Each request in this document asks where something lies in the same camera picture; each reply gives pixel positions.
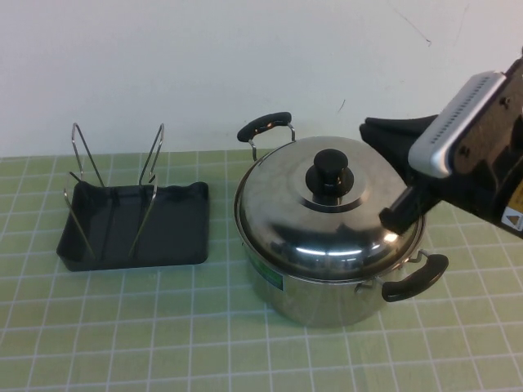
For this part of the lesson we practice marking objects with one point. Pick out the green checked tablecloth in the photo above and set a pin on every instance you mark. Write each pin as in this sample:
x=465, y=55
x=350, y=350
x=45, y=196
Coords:
x=163, y=326

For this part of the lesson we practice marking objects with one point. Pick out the steel pot lid black knob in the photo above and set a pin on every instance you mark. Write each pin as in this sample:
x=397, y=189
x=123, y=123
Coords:
x=278, y=212

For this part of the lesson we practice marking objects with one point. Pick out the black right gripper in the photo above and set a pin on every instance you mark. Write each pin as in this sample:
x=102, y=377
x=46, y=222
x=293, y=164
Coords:
x=490, y=163

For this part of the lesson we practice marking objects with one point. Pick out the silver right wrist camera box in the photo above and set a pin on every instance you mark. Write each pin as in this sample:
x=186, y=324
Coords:
x=449, y=122

